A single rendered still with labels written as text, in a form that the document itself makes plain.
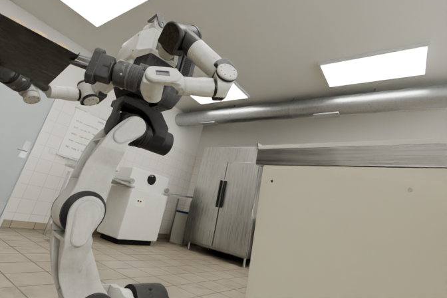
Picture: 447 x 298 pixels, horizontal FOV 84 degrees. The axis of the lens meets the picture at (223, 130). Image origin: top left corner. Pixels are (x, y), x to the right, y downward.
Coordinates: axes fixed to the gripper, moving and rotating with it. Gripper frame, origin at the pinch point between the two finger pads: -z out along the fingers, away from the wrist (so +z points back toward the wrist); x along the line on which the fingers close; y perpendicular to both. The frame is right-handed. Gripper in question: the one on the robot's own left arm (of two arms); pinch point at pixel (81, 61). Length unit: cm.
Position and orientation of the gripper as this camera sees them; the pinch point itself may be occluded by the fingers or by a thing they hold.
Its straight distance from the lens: 93.7
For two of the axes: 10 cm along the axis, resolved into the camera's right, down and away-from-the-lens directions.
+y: 2.8, -2.6, -9.2
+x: 2.0, -9.2, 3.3
